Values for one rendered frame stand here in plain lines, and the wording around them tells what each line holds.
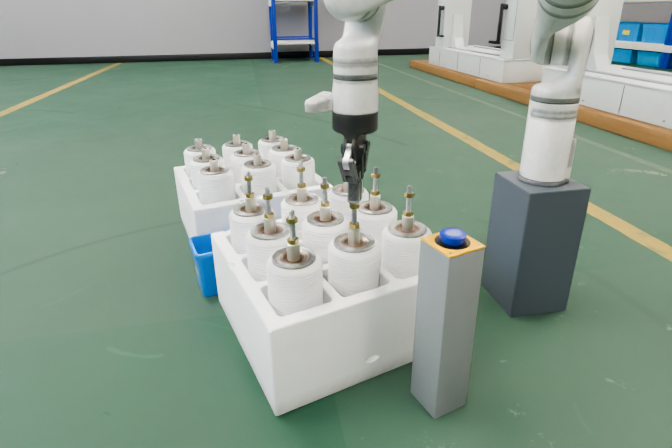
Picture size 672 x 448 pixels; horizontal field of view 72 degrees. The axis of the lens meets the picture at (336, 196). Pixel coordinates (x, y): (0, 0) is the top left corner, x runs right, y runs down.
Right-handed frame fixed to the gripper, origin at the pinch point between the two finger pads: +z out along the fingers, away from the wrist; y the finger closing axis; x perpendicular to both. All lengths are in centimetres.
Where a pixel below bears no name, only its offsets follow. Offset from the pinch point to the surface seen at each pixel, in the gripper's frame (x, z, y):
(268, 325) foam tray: 9.5, 17.1, -17.8
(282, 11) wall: 256, -28, 586
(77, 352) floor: 54, 35, -15
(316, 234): 8.6, 11.4, 3.8
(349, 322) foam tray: -1.5, 20.6, -9.2
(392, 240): -6.3, 10.7, 4.0
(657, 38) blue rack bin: -215, 5, 573
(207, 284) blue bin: 39, 32, 10
